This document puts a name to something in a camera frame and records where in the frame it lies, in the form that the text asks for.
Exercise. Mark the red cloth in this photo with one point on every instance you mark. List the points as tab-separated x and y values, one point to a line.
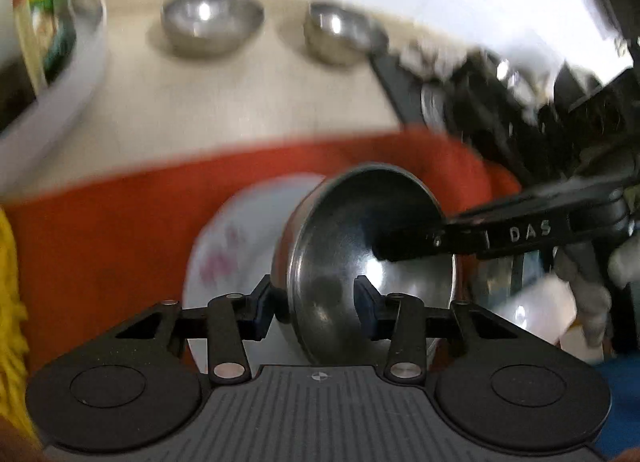
100	242

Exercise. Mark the black gas stove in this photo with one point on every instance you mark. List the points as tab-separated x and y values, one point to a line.
500	132

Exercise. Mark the blue cloth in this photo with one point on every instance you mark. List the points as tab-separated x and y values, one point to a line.
622	402

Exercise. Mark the steel bowl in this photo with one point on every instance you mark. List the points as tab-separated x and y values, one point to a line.
340	37
350	212
212	27

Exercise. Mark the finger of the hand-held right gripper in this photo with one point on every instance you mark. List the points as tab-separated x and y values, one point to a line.
410	244

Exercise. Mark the white two-tier turntable rack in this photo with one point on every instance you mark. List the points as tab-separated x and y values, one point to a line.
60	107

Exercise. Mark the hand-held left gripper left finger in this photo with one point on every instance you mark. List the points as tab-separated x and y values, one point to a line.
262	309

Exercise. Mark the small pale blue plate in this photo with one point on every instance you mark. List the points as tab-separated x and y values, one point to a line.
215	237

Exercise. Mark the person's right hand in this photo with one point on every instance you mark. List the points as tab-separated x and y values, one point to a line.
587	292

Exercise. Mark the grey rag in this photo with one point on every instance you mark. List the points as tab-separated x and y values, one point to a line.
425	54

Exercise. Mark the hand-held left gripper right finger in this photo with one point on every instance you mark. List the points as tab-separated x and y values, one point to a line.
367	304

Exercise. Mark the yellow chenille mat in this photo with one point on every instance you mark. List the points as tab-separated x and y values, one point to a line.
10	317

